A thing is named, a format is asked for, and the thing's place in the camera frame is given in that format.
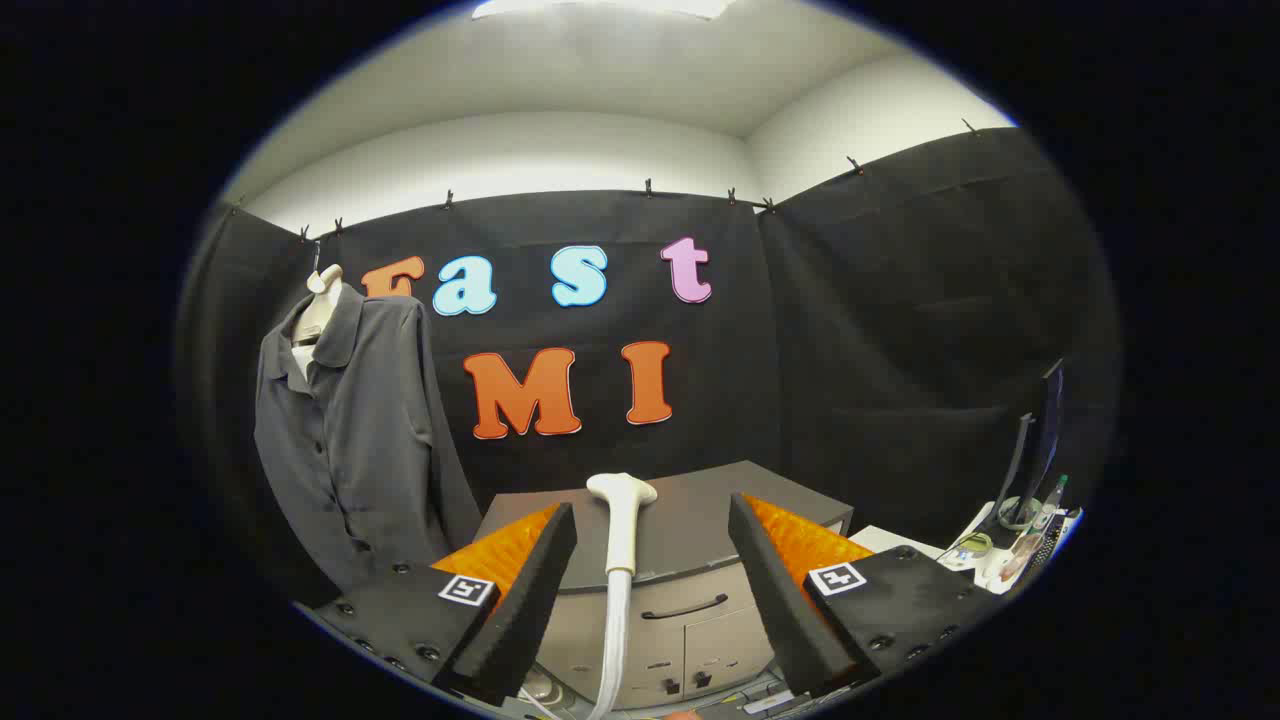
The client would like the white garment steamer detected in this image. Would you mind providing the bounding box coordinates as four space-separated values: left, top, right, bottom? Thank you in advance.
585 472 659 720

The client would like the gray cabinet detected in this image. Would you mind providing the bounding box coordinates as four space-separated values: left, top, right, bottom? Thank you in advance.
470 460 856 713

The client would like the black monitor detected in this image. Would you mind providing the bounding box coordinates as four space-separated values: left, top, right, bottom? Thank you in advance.
1005 358 1066 526

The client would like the green bottle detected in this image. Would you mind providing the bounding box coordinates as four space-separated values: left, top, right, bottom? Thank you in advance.
1035 474 1069 531

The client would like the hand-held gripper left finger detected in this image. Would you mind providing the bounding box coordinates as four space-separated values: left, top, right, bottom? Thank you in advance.
312 502 579 707

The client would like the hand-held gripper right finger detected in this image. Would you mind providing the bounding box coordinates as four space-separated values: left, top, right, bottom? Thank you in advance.
727 492 1004 699

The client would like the cream clothes hanger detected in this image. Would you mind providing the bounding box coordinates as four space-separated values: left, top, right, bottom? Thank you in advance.
293 243 344 346

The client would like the ceiling light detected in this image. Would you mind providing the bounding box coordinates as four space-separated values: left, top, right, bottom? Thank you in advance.
470 0 736 21

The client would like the gray button shirt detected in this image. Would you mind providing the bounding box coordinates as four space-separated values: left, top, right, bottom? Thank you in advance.
253 283 485 593

